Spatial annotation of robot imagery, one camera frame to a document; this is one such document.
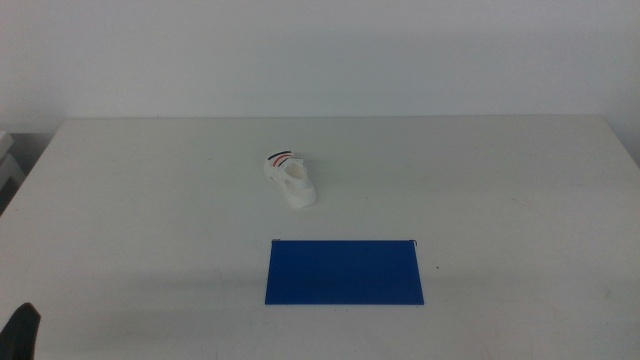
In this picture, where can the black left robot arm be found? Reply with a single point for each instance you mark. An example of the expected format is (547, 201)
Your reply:
(19, 335)

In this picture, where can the blue rectangular mat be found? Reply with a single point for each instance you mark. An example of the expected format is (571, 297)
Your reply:
(344, 272)

